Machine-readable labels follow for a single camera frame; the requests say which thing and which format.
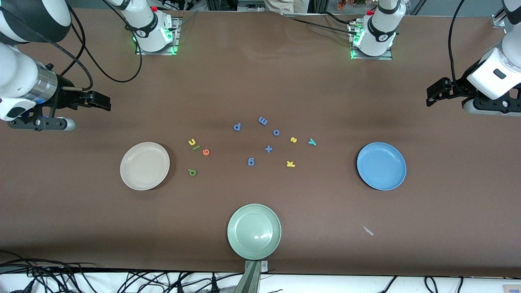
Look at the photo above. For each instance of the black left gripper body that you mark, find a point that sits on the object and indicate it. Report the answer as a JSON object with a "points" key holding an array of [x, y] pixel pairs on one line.
{"points": [[458, 88]]}

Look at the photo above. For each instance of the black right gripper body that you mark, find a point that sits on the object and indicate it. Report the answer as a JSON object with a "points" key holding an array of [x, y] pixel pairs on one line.
{"points": [[65, 96]]}

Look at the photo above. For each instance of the green foam letter d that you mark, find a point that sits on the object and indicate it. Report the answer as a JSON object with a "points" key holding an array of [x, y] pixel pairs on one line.
{"points": [[192, 172]]}

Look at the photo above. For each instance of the teal foam letter y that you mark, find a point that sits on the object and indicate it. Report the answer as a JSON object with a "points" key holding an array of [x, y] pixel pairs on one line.
{"points": [[312, 142]]}

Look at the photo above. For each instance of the yellow foam letter k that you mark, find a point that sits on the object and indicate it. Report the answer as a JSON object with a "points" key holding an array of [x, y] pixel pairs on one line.
{"points": [[290, 164]]}

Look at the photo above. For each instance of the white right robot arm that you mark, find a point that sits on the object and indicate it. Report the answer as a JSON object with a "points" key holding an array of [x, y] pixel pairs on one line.
{"points": [[148, 28]]}

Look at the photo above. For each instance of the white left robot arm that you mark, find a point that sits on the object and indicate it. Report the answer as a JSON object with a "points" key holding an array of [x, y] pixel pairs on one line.
{"points": [[380, 28]]}

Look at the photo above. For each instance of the beige plate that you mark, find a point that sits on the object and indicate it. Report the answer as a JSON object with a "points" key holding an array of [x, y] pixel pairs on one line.
{"points": [[145, 166]]}

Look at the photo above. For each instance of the blue plate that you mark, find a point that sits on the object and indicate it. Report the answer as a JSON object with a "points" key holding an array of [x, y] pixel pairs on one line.
{"points": [[381, 166]]}

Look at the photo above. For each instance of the orange patterned object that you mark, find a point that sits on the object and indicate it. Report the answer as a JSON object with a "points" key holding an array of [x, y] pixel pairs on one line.
{"points": [[350, 3]]}

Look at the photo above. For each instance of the small white paper scrap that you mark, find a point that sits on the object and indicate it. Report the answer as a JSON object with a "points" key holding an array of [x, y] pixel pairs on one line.
{"points": [[368, 230]]}

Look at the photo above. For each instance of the blue foam letter g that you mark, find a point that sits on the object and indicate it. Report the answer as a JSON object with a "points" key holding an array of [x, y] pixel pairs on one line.
{"points": [[251, 162]]}

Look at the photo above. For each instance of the blue foam letter m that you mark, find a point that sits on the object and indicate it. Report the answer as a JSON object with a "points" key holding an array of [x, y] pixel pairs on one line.
{"points": [[263, 121]]}

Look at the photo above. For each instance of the standing person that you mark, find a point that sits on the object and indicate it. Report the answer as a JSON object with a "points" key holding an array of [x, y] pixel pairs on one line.
{"points": [[285, 6]]}

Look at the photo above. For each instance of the pale green plate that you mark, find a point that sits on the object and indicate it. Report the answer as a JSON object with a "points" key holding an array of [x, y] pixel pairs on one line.
{"points": [[254, 231]]}

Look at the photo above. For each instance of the tan box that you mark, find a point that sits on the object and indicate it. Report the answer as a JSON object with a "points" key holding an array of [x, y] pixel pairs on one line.
{"points": [[513, 289]]}

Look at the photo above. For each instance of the silver corner bracket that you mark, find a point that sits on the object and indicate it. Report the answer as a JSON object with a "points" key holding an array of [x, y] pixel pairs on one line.
{"points": [[497, 20]]}

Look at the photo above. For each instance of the dark metal frame post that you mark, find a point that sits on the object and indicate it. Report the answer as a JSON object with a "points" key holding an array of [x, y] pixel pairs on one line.
{"points": [[220, 4], [319, 5]]}

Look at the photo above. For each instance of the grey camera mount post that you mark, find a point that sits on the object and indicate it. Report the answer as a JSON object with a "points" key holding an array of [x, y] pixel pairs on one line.
{"points": [[252, 280]]}

